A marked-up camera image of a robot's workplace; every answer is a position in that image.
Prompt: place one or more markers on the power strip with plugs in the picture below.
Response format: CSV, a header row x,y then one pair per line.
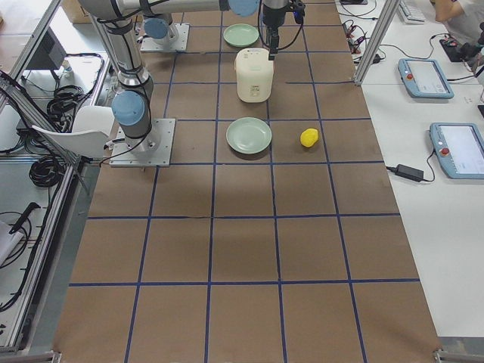
x,y
356,37

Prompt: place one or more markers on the black power adapter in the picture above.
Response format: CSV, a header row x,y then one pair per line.
x,y
410,173

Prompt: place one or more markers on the brown paper mat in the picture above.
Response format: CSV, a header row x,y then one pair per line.
x,y
293,254

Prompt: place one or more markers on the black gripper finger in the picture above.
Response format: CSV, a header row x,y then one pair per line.
x,y
273,43

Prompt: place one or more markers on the green plate near cooker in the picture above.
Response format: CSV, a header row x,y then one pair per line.
x,y
248,135

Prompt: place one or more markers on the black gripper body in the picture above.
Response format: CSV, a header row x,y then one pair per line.
x,y
271,18

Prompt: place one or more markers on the blue teach pendant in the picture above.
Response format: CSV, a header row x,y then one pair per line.
x,y
424,79
459,148

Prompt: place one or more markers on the yellow lemon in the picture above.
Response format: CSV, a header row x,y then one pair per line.
x,y
309,137

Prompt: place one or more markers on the cream white rice cooker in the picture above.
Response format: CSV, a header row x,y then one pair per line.
x,y
254,74

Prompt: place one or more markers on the green plate far side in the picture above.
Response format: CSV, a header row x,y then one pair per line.
x,y
240,35

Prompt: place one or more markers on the white plastic chair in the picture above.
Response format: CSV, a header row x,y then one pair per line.
x,y
90,132

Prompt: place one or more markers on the aluminium frame post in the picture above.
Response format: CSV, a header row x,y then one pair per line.
x,y
379,31

